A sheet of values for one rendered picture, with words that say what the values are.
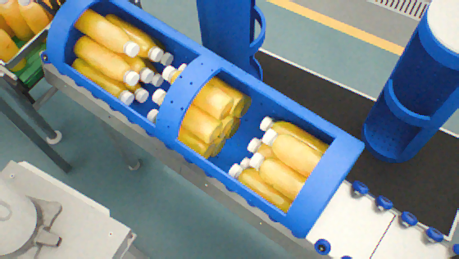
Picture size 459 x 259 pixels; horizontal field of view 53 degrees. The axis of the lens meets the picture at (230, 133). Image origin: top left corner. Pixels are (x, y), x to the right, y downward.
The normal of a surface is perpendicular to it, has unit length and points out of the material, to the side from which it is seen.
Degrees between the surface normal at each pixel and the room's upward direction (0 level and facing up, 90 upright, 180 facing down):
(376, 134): 0
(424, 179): 0
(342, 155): 13
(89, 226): 0
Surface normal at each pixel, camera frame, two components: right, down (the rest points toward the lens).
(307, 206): -0.44, 0.23
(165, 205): -0.03, -0.42
